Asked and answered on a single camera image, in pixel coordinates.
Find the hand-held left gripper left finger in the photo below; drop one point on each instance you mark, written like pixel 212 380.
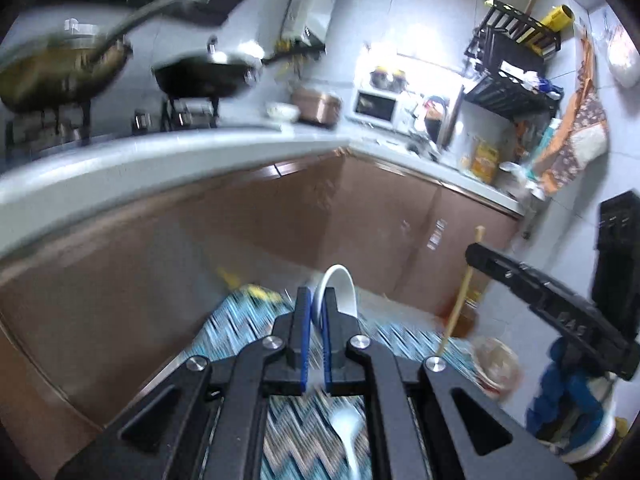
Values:
pixel 302 340

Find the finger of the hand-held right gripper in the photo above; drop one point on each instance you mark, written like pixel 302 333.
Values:
pixel 550 310

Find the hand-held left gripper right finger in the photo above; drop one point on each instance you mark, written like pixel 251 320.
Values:
pixel 328 340

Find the white ceramic spoon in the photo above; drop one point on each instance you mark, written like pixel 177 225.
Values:
pixel 345 290
pixel 350 425

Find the wooden chopstick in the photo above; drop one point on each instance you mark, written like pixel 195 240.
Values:
pixel 457 305

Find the zigzag patterned cloth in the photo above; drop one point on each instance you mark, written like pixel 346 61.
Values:
pixel 235 325

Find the trash bin with bag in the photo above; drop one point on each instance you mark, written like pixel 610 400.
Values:
pixel 495 367

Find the blue cloth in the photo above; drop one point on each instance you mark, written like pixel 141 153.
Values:
pixel 560 390

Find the cooking oil bottle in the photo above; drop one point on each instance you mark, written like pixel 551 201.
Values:
pixel 465 320

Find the black slatted plastic crate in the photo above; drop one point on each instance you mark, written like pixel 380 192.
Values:
pixel 617 245

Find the yellow bottle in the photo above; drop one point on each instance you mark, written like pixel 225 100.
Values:
pixel 484 161

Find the orange patterned apron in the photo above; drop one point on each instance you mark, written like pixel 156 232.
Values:
pixel 575 140

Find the steel kitchen faucet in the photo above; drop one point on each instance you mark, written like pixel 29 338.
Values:
pixel 452 115

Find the white bowl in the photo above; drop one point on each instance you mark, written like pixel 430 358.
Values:
pixel 282 111

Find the brown rice cooker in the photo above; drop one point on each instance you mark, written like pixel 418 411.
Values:
pixel 316 106

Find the white microwave oven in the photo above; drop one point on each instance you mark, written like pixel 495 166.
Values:
pixel 377 106

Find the black gas stove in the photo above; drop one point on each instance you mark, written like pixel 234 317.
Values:
pixel 150 122

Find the white plastic bag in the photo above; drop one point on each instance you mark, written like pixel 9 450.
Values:
pixel 625 55

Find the black wok with lid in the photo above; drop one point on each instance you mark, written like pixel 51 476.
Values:
pixel 200 77

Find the yellow roll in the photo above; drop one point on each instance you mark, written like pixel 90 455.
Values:
pixel 559 17

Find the wooden stick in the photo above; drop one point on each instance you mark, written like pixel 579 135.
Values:
pixel 532 1

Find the white water heater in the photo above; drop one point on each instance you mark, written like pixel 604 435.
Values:
pixel 307 10

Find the golden wok with glass lid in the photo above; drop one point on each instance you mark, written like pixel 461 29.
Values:
pixel 50 75

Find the black wall rack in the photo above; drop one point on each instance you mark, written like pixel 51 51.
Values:
pixel 515 90

